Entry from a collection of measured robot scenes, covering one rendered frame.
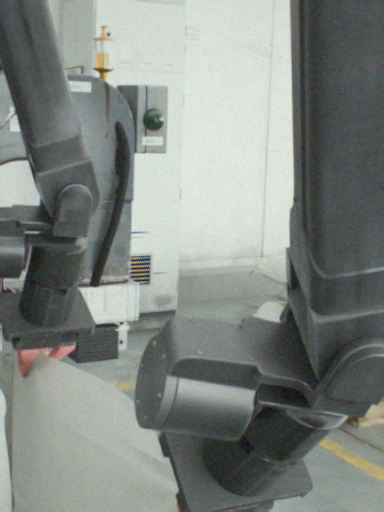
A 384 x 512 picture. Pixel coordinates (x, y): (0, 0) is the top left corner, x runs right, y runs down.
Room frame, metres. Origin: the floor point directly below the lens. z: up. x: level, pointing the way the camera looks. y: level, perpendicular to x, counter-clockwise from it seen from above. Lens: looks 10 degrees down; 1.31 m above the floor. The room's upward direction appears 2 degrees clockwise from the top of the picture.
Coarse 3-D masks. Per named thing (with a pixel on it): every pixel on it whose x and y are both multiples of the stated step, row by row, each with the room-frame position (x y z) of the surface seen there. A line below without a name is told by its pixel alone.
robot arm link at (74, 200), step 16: (64, 192) 0.84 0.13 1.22; (80, 192) 0.85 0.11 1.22; (0, 208) 0.88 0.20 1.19; (16, 208) 0.89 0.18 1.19; (32, 208) 0.90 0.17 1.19; (64, 208) 0.84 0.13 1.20; (80, 208) 0.85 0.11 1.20; (0, 224) 0.86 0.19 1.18; (16, 224) 0.86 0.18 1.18; (32, 224) 0.86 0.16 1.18; (48, 224) 0.86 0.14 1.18; (64, 224) 0.85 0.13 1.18; (80, 224) 0.86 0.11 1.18; (0, 240) 0.86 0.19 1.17; (16, 240) 0.86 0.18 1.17; (0, 256) 0.85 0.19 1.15; (16, 256) 0.86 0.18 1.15; (0, 272) 0.86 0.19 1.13; (16, 272) 0.87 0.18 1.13
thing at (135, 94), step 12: (120, 84) 1.21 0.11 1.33; (132, 84) 1.17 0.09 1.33; (144, 84) 1.16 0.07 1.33; (132, 96) 1.17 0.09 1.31; (144, 96) 1.16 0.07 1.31; (156, 96) 1.17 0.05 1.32; (132, 108) 1.17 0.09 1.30; (144, 108) 1.16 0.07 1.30; (144, 132) 1.16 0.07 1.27; (156, 132) 1.17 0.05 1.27
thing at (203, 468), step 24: (168, 432) 0.57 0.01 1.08; (168, 456) 0.56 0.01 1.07; (192, 456) 0.56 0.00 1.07; (216, 456) 0.55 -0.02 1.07; (240, 456) 0.53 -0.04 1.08; (264, 456) 0.52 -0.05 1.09; (192, 480) 0.55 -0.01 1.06; (216, 480) 0.56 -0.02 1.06; (240, 480) 0.54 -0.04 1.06; (264, 480) 0.54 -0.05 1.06; (288, 480) 0.58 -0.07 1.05; (192, 504) 0.54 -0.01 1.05; (216, 504) 0.54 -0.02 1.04; (240, 504) 0.55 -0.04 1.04
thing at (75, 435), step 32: (32, 384) 0.96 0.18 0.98; (64, 384) 0.93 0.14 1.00; (96, 384) 0.88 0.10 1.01; (32, 416) 0.96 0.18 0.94; (64, 416) 0.79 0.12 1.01; (96, 416) 0.88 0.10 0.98; (128, 416) 0.82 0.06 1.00; (32, 448) 0.96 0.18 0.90; (64, 448) 0.79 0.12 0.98; (96, 448) 0.74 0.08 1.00; (128, 448) 0.70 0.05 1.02; (160, 448) 0.71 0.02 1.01; (32, 480) 0.96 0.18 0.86; (64, 480) 0.79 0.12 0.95; (96, 480) 0.74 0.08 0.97; (128, 480) 0.70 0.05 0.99; (160, 480) 0.67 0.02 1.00
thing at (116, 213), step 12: (120, 132) 1.13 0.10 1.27; (120, 144) 1.13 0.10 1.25; (120, 180) 1.12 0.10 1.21; (120, 192) 1.12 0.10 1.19; (120, 204) 1.12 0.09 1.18; (120, 216) 1.12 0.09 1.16; (108, 228) 1.12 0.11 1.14; (108, 240) 1.11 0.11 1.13; (108, 252) 1.12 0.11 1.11; (96, 264) 1.12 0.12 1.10; (96, 276) 1.12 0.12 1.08
